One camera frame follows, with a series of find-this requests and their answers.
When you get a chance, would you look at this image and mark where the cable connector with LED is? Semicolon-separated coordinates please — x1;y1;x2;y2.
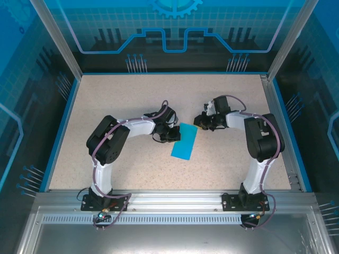
97;207;111;221
248;210;266;221

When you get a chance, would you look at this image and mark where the blue paper sheet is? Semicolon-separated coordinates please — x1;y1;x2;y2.
171;122;199;160

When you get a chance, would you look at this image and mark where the aluminium frame post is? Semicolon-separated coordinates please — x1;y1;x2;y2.
266;0;319;80
30;0;83;79

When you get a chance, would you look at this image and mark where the slotted cable duct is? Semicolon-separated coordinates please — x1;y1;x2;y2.
42;214;243;224

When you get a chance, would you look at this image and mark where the steel sheet tray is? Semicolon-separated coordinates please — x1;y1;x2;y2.
15;206;332;254

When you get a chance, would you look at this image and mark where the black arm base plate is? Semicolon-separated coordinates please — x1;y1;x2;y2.
221;193;270;212
81;194;130;212

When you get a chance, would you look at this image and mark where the aluminium mounting rail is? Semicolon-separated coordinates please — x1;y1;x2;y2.
34;189;318;213

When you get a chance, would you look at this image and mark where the aluminium side rail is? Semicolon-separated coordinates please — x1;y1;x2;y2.
260;75;303;192

